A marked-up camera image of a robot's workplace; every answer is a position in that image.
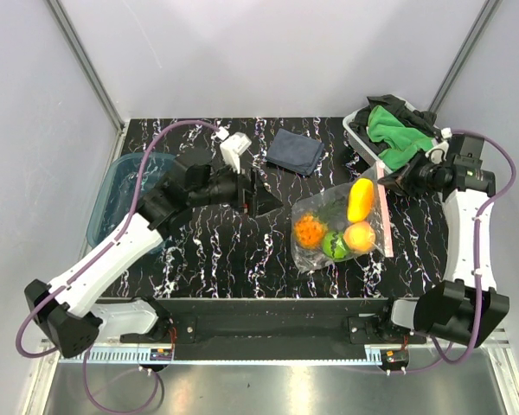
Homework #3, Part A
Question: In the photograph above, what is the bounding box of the fake yellow mango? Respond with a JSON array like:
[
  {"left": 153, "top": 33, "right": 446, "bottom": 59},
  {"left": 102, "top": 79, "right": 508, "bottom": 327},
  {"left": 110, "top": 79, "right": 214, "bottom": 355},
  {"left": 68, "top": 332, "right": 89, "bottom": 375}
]
[{"left": 347, "top": 178, "right": 375, "bottom": 223}]

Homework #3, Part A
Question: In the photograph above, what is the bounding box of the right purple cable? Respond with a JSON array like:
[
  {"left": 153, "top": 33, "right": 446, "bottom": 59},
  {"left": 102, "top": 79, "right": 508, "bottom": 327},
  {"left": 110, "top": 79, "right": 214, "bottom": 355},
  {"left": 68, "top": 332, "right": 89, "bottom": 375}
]
[{"left": 341, "top": 128, "right": 518, "bottom": 375}]

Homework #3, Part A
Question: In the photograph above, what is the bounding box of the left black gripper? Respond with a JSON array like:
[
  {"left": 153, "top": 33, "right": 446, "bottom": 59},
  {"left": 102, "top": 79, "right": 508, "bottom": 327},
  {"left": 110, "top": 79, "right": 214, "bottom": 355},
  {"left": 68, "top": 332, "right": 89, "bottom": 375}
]
[{"left": 191, "top": 157, "right": 285, "bottom": 218}]

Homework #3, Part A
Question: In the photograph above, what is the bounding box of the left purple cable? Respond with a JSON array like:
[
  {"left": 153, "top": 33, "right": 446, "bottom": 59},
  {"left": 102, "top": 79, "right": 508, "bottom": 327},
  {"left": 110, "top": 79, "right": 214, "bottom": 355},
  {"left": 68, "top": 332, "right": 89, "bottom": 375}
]
[{"left": 16, "top": 119, "right": 221, "bottom": 412}]

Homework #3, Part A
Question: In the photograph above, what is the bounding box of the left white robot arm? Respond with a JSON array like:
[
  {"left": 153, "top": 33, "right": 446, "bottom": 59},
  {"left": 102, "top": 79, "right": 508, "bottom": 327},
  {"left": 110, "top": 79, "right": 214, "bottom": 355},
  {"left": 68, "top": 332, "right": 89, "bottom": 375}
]
[{"left": 24, "top": 149, "right": 283, "bottom": 358}]

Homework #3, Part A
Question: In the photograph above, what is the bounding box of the fake green pepper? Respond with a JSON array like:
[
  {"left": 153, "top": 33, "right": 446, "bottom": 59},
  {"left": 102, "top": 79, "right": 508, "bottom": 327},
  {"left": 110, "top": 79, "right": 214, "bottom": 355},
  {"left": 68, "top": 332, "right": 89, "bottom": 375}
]
[{"left": 321, "top": 231, "right": 353, "bottom": 262}]

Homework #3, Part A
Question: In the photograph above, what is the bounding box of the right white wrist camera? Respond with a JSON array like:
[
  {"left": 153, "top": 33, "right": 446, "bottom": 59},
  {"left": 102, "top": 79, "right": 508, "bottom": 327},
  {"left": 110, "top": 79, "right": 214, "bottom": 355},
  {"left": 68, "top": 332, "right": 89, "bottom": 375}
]
[{"left": 426, "top": 128, "right": 452, "bottom": 164}]

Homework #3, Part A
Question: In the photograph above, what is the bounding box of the folded dark blue cloth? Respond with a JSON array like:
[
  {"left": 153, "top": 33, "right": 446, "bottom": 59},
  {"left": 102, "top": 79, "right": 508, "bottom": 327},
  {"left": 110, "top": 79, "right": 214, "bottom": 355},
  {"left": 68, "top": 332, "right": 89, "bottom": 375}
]
[{"left": 266, "top": 129, "right": 324, "bottom": 176}]

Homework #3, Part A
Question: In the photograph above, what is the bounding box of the green cloth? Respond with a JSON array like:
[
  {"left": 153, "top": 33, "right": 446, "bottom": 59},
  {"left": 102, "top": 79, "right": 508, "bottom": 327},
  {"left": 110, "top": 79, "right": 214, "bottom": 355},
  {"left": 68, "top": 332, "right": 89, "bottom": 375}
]
[{"left": 367, "top": 105, "right": 433, "bottom": 171}]

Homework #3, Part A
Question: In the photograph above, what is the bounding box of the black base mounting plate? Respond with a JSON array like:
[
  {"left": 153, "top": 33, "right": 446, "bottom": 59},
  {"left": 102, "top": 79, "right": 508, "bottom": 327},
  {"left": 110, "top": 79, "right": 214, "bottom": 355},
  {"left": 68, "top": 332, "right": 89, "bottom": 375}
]
[{"left": 119, "top": 297, "right": 429, "bottom": 362}]

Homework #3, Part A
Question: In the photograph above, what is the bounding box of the black cloth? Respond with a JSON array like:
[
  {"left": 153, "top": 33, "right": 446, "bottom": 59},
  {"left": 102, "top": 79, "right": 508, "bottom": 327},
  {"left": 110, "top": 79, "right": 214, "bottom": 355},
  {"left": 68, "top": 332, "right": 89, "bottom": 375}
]
[{"left": 348, "top": 94, "right": 437, "bottom": 138}]

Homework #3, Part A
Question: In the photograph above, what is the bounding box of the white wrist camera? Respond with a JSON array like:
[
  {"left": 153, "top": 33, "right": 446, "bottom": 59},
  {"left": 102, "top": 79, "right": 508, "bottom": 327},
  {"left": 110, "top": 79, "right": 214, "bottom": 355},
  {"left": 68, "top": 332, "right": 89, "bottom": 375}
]
[
  {"left": 426, "top": 128, "right": 452, "bottom": 164},
  {"left": 215, "top": 127, "right": 252, "bottom": 174}
]

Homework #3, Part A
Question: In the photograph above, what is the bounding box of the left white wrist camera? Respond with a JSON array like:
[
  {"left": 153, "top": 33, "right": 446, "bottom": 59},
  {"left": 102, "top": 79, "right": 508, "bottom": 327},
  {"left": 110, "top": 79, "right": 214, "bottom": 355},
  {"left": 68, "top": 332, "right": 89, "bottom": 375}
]
[{"left": 215, "top": 127, "right": 252, "bottom": 174}]

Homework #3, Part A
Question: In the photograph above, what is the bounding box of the clear zip top bag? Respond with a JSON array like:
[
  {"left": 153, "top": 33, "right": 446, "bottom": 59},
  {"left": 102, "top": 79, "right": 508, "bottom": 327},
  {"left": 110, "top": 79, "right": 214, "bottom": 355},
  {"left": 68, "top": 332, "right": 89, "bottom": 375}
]
[{"left": 292, "top": 162, "right": 394, "bottom": 272}]

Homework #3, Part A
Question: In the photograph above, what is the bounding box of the purple cable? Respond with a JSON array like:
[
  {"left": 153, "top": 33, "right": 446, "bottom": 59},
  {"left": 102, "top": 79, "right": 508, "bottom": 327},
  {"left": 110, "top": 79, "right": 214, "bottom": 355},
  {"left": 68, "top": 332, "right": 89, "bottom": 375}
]
[
  {"left": 16, "top": 119, "right": 221, "bottom": 412},
  {"left": 341, "top": 128, "right": 518, "bottom": 375}
]

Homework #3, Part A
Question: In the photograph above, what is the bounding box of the fake orange pineapple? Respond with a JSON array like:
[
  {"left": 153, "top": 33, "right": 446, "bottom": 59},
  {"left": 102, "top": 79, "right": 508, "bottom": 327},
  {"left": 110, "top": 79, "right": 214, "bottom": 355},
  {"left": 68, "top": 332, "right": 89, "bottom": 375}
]
[{"left": 293, "top": 214, "right": 327, "bottom": 250}]

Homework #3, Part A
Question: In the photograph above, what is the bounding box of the white laundry basket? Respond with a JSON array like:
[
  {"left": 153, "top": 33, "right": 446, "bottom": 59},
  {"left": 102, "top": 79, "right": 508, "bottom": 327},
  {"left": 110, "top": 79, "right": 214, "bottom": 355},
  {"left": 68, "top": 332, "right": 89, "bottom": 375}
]
[{"left": 344, "top": 110, "right": 438, "bottom": 160}]

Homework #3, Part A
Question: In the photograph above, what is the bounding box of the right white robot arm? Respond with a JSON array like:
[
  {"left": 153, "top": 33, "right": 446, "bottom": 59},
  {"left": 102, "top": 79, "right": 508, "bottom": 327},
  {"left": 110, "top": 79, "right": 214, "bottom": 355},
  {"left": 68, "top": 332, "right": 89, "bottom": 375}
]
[{"left": 375, "top": 128, "right": 509, "bottom": 348}]

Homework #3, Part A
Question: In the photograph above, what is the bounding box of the fake peach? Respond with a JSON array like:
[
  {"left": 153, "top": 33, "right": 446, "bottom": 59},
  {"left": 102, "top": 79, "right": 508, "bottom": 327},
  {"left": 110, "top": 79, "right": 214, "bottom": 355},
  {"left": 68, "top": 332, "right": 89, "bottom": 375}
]
[{"left": 343, "top": 221, "right": 375, "bottom": 253}]

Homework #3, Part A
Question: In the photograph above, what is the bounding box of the blue transparent plastic bin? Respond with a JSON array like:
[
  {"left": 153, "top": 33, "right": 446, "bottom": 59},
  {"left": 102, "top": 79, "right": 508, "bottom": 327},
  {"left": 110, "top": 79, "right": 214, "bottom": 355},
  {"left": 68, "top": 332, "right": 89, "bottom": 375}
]
[{"left": 86, "top": 152, "right": 175, "bottom": 248}]

